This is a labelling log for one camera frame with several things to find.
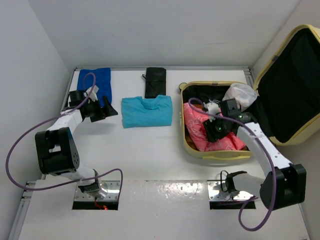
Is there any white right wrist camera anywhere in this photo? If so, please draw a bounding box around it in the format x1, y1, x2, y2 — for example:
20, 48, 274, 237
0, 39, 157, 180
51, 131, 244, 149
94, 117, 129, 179
204, 101, 221, 118

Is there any metal base plate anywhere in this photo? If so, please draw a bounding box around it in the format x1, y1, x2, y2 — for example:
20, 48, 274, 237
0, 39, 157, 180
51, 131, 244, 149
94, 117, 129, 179
74, 180, 120, 202
207, 180, 253, 203

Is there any turquoise t-shirt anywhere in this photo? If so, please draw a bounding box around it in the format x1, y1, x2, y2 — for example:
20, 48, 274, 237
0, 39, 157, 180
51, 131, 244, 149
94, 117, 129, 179
121, 95, 173, 129

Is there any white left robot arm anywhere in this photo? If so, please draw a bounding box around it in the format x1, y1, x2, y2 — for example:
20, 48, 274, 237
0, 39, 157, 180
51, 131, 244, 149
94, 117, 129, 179
35, 90, 118, 200

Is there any pale yellow suitcase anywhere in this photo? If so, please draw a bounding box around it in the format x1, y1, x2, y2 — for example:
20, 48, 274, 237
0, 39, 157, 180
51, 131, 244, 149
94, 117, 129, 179
179, 24, 320, 161

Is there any white plastic bag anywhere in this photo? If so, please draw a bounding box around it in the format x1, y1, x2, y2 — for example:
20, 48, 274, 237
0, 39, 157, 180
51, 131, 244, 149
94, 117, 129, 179
222, 83, 258, 112

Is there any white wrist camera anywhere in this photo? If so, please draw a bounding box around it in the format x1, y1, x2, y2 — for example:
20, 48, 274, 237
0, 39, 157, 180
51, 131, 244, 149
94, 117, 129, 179
204, 101, 221, 118
85, 85, 99, 102

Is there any blue towel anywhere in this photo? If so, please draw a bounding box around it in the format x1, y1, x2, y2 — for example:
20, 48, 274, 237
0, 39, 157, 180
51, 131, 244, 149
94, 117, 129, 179
76, 67, 112, 107

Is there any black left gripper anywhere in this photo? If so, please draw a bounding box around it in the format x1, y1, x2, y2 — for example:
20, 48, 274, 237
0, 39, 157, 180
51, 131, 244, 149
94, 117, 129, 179
83, 95, 117, 122

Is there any pink patterned garment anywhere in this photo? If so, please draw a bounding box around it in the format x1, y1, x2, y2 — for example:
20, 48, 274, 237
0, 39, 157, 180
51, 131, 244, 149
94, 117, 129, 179
182, 102, 247, 152

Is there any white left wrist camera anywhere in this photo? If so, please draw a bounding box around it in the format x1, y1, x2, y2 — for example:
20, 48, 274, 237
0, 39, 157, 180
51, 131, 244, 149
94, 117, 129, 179
85, 85, 99, 102

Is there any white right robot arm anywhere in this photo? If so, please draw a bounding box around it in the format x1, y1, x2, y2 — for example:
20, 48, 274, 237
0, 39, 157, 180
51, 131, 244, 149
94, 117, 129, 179
203, 99, 307, 210

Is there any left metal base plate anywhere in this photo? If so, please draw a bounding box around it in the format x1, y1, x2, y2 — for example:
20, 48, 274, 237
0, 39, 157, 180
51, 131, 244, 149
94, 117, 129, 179
74, 180, 120, 202

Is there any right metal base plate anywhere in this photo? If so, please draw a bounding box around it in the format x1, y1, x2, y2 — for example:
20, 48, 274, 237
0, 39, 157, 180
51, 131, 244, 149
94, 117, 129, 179
207, 180, 253, 203

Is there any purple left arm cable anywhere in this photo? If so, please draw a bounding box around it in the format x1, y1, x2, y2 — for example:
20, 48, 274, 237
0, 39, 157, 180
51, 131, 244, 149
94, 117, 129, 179
5, 72, 124, 190

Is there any black pouch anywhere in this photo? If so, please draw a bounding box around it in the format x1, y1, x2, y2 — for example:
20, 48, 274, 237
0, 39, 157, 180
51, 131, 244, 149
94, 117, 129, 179
142, 67, 167, 99

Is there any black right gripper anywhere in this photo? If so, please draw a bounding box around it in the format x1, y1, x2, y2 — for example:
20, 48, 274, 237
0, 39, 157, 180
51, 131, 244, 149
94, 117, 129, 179
203, 114, 231, 144

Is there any brown garment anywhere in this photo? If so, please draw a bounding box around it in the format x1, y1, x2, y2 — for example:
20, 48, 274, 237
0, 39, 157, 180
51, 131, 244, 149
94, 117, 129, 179
185, 103, 251, 152

